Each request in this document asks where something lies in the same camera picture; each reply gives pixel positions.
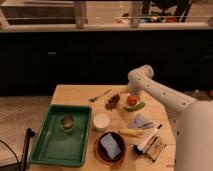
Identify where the red orange apple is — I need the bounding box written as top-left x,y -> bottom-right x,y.
127,96 -> 138,106

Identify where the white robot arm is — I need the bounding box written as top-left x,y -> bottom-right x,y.
127,65 -> 213,171

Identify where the white paper cup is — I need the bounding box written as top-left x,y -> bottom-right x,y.
93,113 -> 110,132

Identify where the small cup in tray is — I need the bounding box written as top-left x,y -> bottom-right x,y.
60,116 -> 74,134

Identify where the green cucumber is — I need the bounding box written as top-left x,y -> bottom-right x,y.
123,102 -> 145,112

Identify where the bunch of brown grapes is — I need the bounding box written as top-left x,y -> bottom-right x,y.
105,94 -> 120,110

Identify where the blue grey cloth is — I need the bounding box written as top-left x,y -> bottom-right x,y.
127,114 -> 154,129

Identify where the metal fork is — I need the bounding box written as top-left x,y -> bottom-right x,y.
89,89 -> 112,102

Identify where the blue sponge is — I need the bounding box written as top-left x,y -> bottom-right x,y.
100,133 -> 121,159

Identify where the white black brush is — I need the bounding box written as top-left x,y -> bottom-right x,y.
133,125 -> 162,155

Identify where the red brown bowl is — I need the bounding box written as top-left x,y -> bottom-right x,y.
94,132 -> 126,166

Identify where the brown wooden box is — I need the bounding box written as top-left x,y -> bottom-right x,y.
145,137 -> 166,162

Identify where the green plastic tray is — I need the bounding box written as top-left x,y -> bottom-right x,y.
29,105 -> 92,167

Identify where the black stand left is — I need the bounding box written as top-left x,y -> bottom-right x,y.
20,128 -> 35,171

